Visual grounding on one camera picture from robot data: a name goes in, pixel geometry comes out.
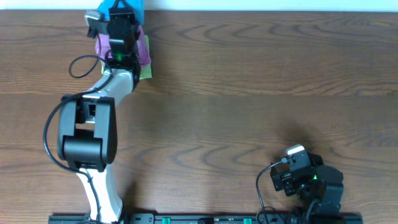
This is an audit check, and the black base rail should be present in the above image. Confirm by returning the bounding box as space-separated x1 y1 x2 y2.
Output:
48 212 364 224

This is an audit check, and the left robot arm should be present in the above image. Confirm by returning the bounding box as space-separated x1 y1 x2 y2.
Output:
56 4 141 223

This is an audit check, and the folded purple cloth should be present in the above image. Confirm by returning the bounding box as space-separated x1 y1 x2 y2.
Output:
95 25 152 66

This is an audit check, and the folded green cloth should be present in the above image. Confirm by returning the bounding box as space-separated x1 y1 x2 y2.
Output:
100 34 153 80

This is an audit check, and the blue microfiber cloth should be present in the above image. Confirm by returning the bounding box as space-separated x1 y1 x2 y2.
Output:
96 0 144 25

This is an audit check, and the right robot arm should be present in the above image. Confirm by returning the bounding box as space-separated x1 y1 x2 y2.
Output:
271 165 346 224

